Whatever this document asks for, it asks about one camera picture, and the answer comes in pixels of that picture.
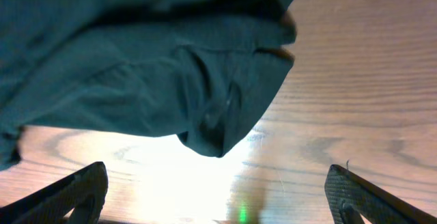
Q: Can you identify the black t-shirt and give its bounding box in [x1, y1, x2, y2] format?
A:
[1, 0, 296, 169]

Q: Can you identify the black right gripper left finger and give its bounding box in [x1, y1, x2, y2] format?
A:
[1, 162, 109, 224]

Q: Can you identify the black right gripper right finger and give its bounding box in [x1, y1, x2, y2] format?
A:
[324, 165, 436, 224]

